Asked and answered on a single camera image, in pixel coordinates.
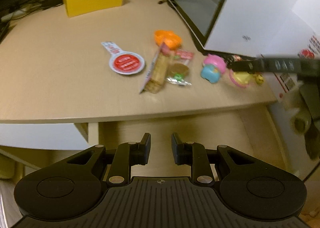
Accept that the pink and blue toy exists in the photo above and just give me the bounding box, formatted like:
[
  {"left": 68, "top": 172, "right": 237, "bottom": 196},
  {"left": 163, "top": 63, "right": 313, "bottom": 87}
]
[{"left": 200, "top": 54, "right": 227, "bottom": 84}]

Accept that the yellow pink cup toy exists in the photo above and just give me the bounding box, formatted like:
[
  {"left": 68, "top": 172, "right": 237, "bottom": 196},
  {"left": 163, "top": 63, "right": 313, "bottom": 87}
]
[{"left": 229, "top": 69, "right": 264, "bottom": 88}]

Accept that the long cracker snack packet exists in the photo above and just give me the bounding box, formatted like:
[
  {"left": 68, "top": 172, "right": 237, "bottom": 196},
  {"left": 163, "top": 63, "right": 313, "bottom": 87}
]
[{"left": 139, "top": 42, "right": 172, "bottom": 94}]

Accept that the orange plastic toy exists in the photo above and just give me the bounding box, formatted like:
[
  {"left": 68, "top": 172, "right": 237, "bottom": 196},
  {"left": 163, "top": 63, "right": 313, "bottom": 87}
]
[{"left": 154, "top": 30, "right": 182, "bottom": 51}]

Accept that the red white round label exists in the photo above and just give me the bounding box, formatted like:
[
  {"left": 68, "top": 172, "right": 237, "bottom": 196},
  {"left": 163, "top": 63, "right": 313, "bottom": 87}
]
[{"left": 101, "top": 41, "right": 145, "bottom": 75}]

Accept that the red white snack packet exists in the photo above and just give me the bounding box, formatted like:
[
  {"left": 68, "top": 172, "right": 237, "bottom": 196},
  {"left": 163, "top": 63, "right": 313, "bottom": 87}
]
[{"left": 166, "top": 49, "right": 194, "bottom": 86}]

